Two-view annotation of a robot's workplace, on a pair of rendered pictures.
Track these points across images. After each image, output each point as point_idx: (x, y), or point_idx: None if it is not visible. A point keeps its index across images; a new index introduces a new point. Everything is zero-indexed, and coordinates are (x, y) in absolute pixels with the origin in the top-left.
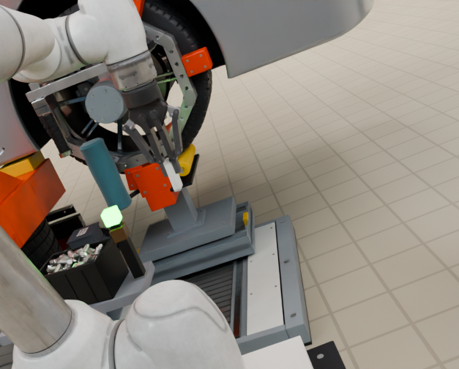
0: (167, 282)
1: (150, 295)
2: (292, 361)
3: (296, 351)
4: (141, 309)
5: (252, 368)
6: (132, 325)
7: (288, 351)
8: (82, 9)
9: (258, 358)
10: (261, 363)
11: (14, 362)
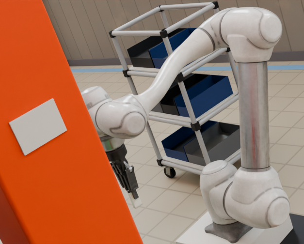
0: (207, 169)
1: (217, 166)
2: (191, 232)
3: (185, 235)
4: (225, 162)
5: (203, 237)
6: (232, 166)
7: (187, 236)
8: (107, 96)
9: (196, 241)
10: (199, 237)
11: (276, 174)
